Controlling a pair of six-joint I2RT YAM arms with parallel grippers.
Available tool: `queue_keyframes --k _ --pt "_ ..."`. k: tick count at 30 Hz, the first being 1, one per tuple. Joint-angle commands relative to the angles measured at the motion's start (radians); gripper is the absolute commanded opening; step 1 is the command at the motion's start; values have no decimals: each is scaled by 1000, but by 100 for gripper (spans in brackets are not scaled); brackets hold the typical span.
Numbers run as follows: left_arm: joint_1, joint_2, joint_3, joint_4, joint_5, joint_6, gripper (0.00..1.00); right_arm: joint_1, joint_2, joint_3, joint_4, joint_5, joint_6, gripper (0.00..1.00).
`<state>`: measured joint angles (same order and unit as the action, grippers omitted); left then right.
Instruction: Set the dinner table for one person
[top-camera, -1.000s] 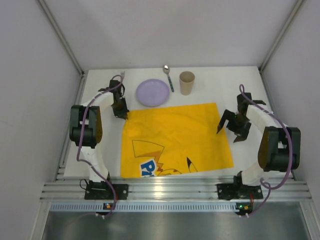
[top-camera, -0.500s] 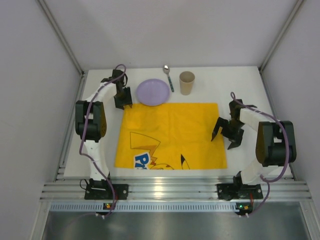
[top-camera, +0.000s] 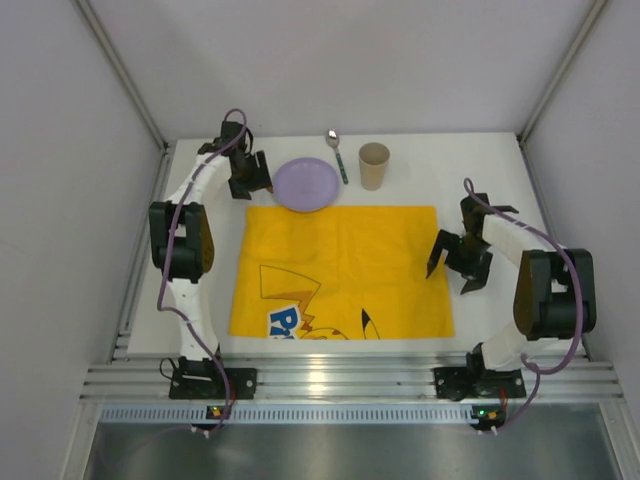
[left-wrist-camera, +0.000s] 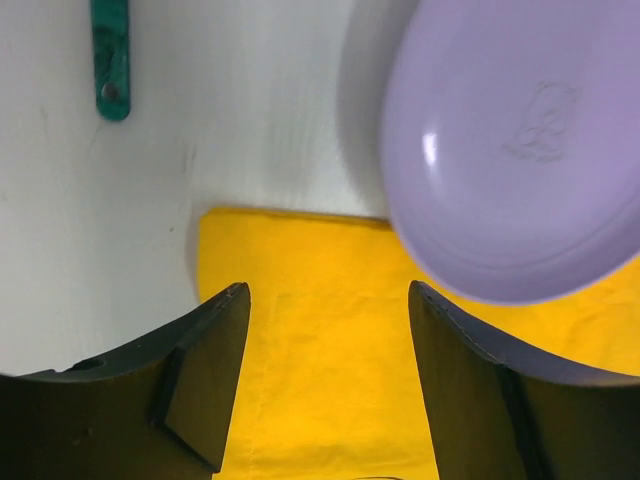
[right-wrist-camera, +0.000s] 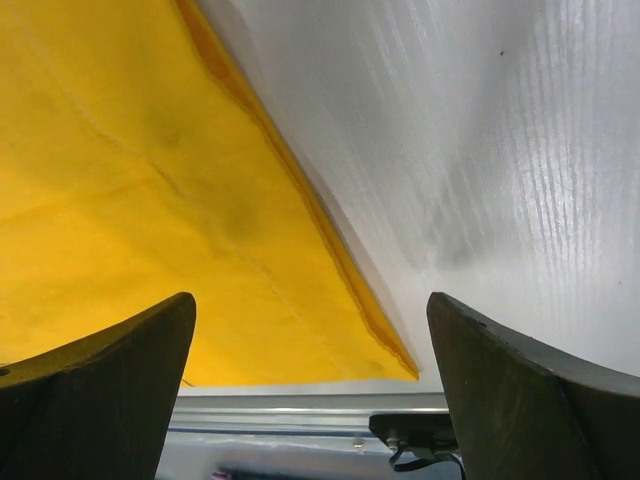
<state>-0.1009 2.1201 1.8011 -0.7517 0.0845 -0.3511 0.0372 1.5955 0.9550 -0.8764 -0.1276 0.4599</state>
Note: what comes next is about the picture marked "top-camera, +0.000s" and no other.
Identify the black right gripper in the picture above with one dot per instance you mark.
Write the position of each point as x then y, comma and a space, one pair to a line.
461, 255

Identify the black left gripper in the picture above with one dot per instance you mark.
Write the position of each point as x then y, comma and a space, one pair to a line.
251, 177

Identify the yellow pikachu cloth placemat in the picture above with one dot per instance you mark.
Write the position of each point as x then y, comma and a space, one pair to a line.
341, 273

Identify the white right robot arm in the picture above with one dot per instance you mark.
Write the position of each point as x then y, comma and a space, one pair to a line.
554, 297

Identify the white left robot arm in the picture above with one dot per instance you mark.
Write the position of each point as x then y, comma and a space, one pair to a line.
182, 245

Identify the purple plastic plate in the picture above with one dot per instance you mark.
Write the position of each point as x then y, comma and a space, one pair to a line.
306, 185

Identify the beige paper cup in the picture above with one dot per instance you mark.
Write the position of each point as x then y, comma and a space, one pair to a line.
373, 161

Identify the metal spoon teal handle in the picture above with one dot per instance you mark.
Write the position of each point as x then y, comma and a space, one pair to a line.
333, 141

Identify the left aluminium frame post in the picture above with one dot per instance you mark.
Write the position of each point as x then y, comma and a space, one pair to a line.
108, 49

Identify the aluminium frame post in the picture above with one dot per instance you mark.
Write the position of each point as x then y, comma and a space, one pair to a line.
108, 49
562, 70

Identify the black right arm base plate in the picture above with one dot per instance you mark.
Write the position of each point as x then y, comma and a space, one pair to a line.
460, 383

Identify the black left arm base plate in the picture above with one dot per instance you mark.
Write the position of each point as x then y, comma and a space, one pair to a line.
242, 383

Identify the aluminium mounting rail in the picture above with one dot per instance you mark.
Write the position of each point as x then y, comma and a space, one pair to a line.
340, 378

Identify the slotted grey cable duct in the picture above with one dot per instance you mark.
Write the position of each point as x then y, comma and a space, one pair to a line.
267, 414

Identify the right aluminium frame post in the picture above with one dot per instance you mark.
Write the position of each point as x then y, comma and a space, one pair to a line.
562, 70

